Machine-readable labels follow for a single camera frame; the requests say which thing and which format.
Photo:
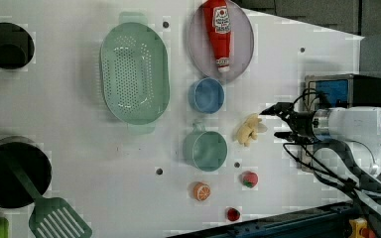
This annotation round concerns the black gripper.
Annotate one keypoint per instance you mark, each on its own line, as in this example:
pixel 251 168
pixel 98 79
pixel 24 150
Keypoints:
pixel 301 123

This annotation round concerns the peeled toy banana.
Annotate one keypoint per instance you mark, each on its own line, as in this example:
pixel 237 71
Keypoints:
pixel 250 129

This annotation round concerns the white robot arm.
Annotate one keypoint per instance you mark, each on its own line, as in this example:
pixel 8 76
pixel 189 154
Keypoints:
pixel 341 172

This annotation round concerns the toaster oven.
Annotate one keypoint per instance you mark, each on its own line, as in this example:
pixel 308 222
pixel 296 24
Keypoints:
pixel 354 87

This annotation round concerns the toy peach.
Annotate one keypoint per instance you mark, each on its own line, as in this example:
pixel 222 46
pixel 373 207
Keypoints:
pixel 250 179

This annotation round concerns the blue cup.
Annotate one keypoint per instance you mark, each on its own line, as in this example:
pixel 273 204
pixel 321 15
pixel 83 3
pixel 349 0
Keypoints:
pixel 206 96

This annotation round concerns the green mug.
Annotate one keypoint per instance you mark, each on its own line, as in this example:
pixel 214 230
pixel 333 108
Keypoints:
pixel 204 150

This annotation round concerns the toy strawberry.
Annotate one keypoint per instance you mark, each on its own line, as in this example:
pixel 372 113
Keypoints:
pixel 233 214

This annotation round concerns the toy orange half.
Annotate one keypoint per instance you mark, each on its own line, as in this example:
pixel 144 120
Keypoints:
pixel 201 191

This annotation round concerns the grey round plate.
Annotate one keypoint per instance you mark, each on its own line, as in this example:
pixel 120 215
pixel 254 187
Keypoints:
pixel 241 46

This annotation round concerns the red ketchup bottle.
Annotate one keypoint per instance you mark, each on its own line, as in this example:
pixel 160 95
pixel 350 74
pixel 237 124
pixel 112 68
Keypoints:
pixel 218 28

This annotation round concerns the green oval colander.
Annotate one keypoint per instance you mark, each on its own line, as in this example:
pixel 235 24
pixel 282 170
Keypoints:
pixel 134 70

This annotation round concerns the green slotted spatula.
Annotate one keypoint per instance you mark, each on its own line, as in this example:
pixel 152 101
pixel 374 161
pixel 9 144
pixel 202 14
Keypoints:
pixel 51 217

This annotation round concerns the small black pot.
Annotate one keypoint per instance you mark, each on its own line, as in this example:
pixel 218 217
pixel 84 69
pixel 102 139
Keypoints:
pixel 17 47

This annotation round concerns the large black pot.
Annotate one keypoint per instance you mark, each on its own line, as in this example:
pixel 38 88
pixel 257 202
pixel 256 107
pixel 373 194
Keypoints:
pixel 32 160

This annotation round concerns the blue metal frame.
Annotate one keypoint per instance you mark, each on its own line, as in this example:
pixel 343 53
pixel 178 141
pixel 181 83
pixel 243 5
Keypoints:
pixel 328 221

